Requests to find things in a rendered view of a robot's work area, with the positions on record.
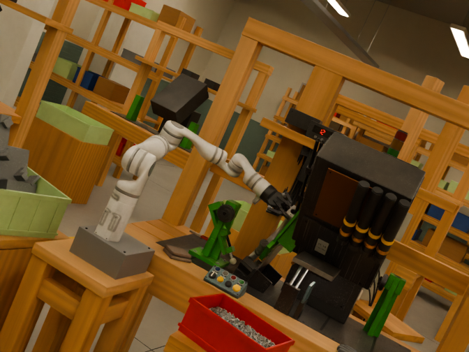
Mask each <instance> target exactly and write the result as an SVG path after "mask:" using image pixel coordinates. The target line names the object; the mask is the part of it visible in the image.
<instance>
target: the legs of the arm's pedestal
mask: <svg viewBox="0 0 469 352"><path fill-rule="evenodd" d="M147 287H148V286H144V287H141V288H136V289H134V290H131V291H126V292H124V293H120V294H116V295H112V296H110V297H106V298H102V297H100V296H99V295H96V294H95V293H94V292H92V291H90V290H89V289H88V288H86V287H84V286H83V285H81V284H79V283H78V282H76V281H75V280H73V279H71V278H70V277H69V276H67V275H65V274H64V273H63V272H61V271H59V270H58V269H56V268H55V267H53V266H51V265H50V264H48V263H46V262H45V261H43V260H42V259H40V258H39V257H37V256H35V255H34V254H32V256H31V259H30V261H29V264H28V266H27V269H26V271H25V273H24V276H23V278H22V281H21V283H20V286H19V288H18V290H17V293H16V295H15V298H14V300H13V303H12V305H11V307H10V310H9V312H8V315H7V317H6V320H5V322H4V325H3V327H2V329H1V332H0V352H22V351H23V348H24V346H25V344H26V342H27V339H28V337H29V334H30V332H31V329H32V327H33V325H34V322H35V320H36V317H37V315H38V313H39V310H40V307H41V305H42V303H43V302H45V303H47V304H48V305H49V306H51V307H50V310H49V311H48V313H47V316H46V318H45V321H44V324H43V326H42V328H41V330H40V333H39V335H38V338H37V340H36V343H35V345H34V347H33V350H32V352H58V350H59V347H60V346H61V343H62V341H63V338H64V336H65V334H66V331H67V329H68V326H69V324H70V321H71V320H72V323H71V325H70V327H69V329H68V332H67V334H66V337H65V339H64V342H63V344H62V346H61V349H60V351H59V352H89V350H90V348H91V345H92V344H93V342H94V339H95V337H96V334H97V332H98V329H99V327H100V326H101V325H102V324H104V323H105V325H104V328H103V330H102V332H101V334H100V337H99V339H98V341H97V344H96V346H95V349H94V351H93V352H119V351H120V349H121V346H122V344H123V342H124V340H125V338H126V335H127V333H128V330H129V328H130V326H131V323H132V322H133V319H134V317H135V315H136V312H137V310H138V308H139V306H140V303H141V301H142V299H143V297H144V294H145V292H146V290H147ZM83 291H85V292H84V295H83V296H82V293H83ZM81 296H82V297H81Z"/></svg>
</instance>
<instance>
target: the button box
mask: <svg viewBox="0 0 469 352"><path fill-rule="evenodd" d="M216 267H218V266H216V265H214V266H213V267H212V269H210V271H209V272H208V273H207V274H206V276H205V277H204V279H203V280H205V281H206V282H208V283H210V284H211V285H213V286H215V287H217V288H219V289H221V290H222V291H224V292H226V293H228V294H230V295H231V296H233V297H235V298H236V299H239V298H240V297H241V296H243V295H244V294H245V292H246V288H247V286H248V283H247V282H245V281H244V280H243V281H244V283H243V284H240V283H239V280H242V279H240V278H238V277H236V279H231V276H232V275H233V274H230V273H229V272H228V271H226V272H228V275H224V274H223V272H224V271H225V270H223V269H221V268H220V270H219V271H216V270H215V268H216ZM210 272H215V273H216V277H214V278H211V277H210V276H209V273H210ZM234 276H235V275H234ZM218 277H223V278H224V280H223V282H218V281H217V278H218ZM226 281H231V282H232V285H231V286H230V287H228V286H226V285H225V283H226ZM234 285H239V286H240V288H241V289H240V291H239V292H235V291H233V289H232V288H233V286H234Z"/></svg>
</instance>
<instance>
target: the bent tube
mask: <svg viewBox="0 0 469 352"><path fill-rule="evenodd" d="M295 209H296V206H295V205H293V206H292V207H291V208H290V209H289V210H288V211H287V212H286V214H287V215H288V216H289V217H290V218H293V216H294V215H295ZM289 221H290V220H287V219H285V220H284V221H283V223H282V224H281V225H280V226H279V227H278V228H277V229H276V230H275V231H274V233H273V234H272V235H270V236H269V237H268V238H267V241H268V242H269V243H270V242H271V241H272V240H274V239H275V238H276V236H277V235H278V234H279V233H280V232H281V231H282V230H283V228H284V227H285V226H286V225H287V223H288V222H289ZM248 257H249V258H250V259H251V260H252V261H254V260H255V259H256V258H257V257H258V256H257V255H256V254H255V251H253V252H252V253H251V254H250V255H249V256H248Z"/></svg>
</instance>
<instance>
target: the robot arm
mask: <svg viewBox="0 0 469 352"><path fill-rule="evenodd" d="M183 137H186V138H188V139H189V140H190V141H191V142H192V143H193V144H194V145H195V148H196V149H197V151H198V152H199V154H200V155H201V156H202V157H203V158H204V159H206V160H207V161H210V162H212V163H214V164H216V165H217V166H219V167H220V168H221V169H223V170H224V171H225V172H226V173H227V174H228V175H229V176H231V177H238V176H239V175H240V174H241V172H242V171H243V170H244V178H243V182H244V184H245V185H246V186H248V187H249V188H250V189H251V190H252V191H253V192H254V193H255V194H256V195H257V196H256V197H255V198H254V199H253V200H252V203H253V204H254V205H255V204H257V203H258V202H259V201H260V200H263V201H264V202H265V203H266V204H267V206H268V207H267V210H266V212H268V213H270V214H273V215H276V216H278V217H279V215H283V216H284V217H285V218H286V219H287V220H291V218H290V217H289V216H288V215H287V214H286V212H285V210H284V209H283V208H282V207H281V206H283V207H286V208H287V209H290V208H291V207H292V206H291V204H292V200H291V198H290V196H289V194H288V192H287V191H285V193H280V192H278V191H277V190H276V189H275V188H274V187H273V186H272V185H271V184H270V183H269V182H268V181H267V180H265V179H264V178H262V177H261V176H260V175H259V174H258V173H256V172H255V170H254V169H253V167H252V166H251V164H250V163H249V161H248V159H247V158H246V157H245V156H244V155H243V154H235V155H234V156H233V157H232V158H231V160H230V162H229V163H226V162H225V161H226V159H227V156H228V153H227V152H226V151H224V150H222V149H220V148H218V147H216V146H214V145H212V144H210V143H208V142H207V141H205V140H203V139H202V138H201V137H200V136H198V135H196V134H195V133H194V132H192V131H190V130H188V129H187V128H186V127H184V126H182V125H181V124H179V123H177V122H174V121H171V120H169V121H167V122H166V123H165V125H164V127H163V128H162V130H161V132H160V133H159V135H153V136H151V137H149V138H148V139H146V140H145V141H144V142H142V143H140V144H138V145H134V146H132V147H131V148H129V149H128V150H127V151H126V153H125V154H124V155H123V157H122V160H121V166H122V168H123V169H124V170H125V171H127V172H129V173H131V174H133V175H135V176H138V178H137V179H136V180H134V181H127V180H119V181H118V182H117V184H116V186H115V188H114V191H113V192H112V195H111V196H110V199H109V201H108V203H107V206H106V208H105V209H104V212H103V214H102V216H101V218H100V221H99V222H98V225H97V227H96V230H95V232H94V233H95V234H97V235H99V236H101V237H102V238H104V239H105V240H107V241H112V242H119V241H120V239H121V236H122V235H123V233H124V231H125V228H126V226H127V224H128V221H129V219H130V217H131V214H132V213H133V210H134V209H135V206H136V204H137V202H138V199H139V197H140V195H141V193H142V190H143V188H144V186H145V184H146V183H147V180H148V179H149V176H150V174H151V172H152V170H153V169H154V166H155V165H156V162H157V161H159V160H161V159H162V158H163V157H164V156H165V155H166V154H167V153H168V152H171V151H172V150H174V149H176V148H177V147H178V145H179V143H180V142H181V140H182V138H183ZM284 198H285V199H284ZM273 207H274V208H275V209H273Z"/></svg>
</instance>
